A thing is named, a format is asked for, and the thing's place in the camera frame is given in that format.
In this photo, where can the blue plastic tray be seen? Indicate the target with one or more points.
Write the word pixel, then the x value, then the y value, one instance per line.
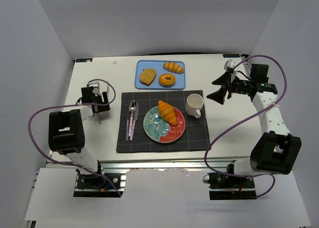
pixel 158 67

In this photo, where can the orange donut bread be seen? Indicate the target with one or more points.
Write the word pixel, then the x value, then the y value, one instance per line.
pixel 167 80

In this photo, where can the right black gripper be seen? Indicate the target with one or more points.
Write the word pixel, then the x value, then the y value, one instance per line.
pixel 229 85

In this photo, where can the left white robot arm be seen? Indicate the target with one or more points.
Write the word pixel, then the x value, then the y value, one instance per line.
pixel 66 133

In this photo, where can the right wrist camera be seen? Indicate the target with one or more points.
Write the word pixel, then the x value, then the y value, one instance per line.
pixel 230 66

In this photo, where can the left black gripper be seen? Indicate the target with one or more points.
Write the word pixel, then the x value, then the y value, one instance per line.
pixel 101 106

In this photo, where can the white ceramic mug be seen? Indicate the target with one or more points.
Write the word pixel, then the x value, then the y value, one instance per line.
pixel 194 104

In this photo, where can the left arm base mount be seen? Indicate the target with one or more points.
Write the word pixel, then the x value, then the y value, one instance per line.
pixel 91 186

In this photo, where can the blue table sticker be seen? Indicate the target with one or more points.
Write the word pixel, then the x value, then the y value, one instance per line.
pixel 231 55
pixel 78 60

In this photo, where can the dark checked placemat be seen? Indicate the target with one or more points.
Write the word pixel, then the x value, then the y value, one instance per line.
pixel 194 138

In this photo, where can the aluminium frame rail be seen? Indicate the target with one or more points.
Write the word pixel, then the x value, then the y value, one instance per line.
pixel 189 164

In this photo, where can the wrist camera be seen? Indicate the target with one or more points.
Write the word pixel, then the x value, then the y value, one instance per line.
pixel 96 87
pixel 230 66

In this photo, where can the large striped croissant bread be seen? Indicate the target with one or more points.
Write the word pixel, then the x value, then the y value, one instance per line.
pixel 166 112

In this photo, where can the brown bread slice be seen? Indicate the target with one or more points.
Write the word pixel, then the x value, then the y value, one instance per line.
pixel 147 76

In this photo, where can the small striped croissant bread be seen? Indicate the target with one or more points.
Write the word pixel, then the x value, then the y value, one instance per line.
pixel 173 67

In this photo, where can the right blue table sticker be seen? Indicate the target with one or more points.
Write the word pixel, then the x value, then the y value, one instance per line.
pixel 231 55

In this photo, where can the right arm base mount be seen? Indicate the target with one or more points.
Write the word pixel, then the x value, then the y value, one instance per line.
pixel 228 188

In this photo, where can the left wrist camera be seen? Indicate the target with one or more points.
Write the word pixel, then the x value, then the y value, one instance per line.
pixel 96 87

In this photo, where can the left blue table sticker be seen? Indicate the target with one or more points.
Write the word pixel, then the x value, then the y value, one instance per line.
pixel 78 60

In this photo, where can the red and teal plate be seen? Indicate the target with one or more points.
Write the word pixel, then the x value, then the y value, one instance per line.
pixel 160 130

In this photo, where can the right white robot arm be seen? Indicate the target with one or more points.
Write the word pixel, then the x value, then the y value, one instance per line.
pixel 277 149

